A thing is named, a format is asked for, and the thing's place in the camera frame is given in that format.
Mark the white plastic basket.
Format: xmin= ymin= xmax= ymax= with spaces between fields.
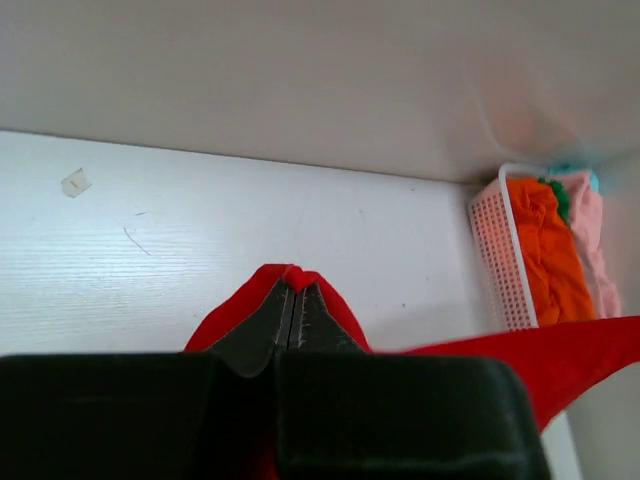
xmin=468 ymin=163 xmax=547 ymax=331

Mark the small tape piece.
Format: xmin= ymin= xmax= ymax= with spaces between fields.
xmin=61 ymin=168 xmax=91 ymax=198

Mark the green t-shirt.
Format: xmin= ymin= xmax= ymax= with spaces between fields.
xmin=538 ymin=177 xmax=571 ymax=225

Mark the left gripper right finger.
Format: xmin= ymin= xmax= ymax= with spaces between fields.
xmin=288 ymin=283 xmax=364 ymax=354

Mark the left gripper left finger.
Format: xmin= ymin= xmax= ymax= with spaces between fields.
xmin=207 ymin=280 xmax=295 ymax=378

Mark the orange t-shirt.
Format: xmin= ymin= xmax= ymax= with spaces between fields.
xmin=507 ymin=178 xmax=596 ymax=326

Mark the pink t-shirt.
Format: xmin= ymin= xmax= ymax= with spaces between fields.
xmin=557 ymin=170 xmax=621 ymax=319

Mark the red t-shirt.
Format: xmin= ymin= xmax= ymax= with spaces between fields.
xmin=182 ymin=263 xmax=640 ymax=480

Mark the light blue t-shirt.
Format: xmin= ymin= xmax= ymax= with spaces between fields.
xmin=548 ymin=150 xmax=607 ymax=193

